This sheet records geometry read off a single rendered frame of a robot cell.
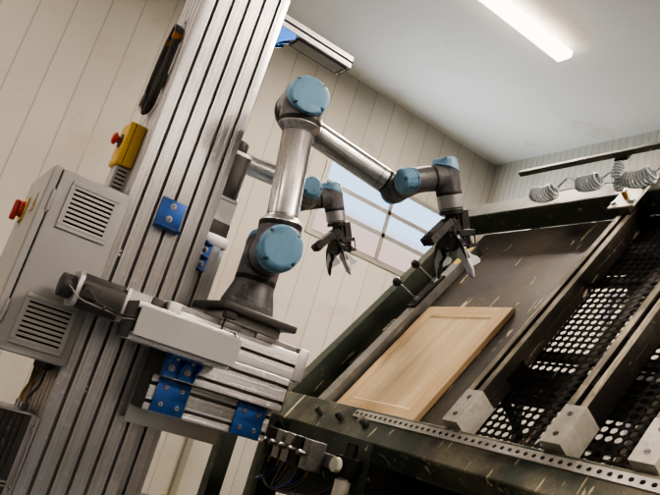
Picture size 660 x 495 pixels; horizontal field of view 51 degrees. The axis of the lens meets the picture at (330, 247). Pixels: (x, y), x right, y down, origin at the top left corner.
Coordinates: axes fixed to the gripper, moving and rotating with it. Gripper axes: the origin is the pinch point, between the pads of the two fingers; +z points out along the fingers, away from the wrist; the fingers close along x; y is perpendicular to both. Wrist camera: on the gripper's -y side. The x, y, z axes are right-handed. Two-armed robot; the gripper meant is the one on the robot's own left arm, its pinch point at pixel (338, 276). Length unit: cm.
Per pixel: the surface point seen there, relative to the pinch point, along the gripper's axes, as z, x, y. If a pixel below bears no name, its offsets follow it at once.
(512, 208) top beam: -17, -16, 78
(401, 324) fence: 21.8, -5.5, 22.0
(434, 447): 45, -74, -23
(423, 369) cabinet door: 33, -37, 5
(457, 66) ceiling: -145, 205, 266
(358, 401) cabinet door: 42.2, -21.0, -11.1
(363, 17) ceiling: -186, 219, 188
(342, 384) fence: 38.7, -5.9, -7.8
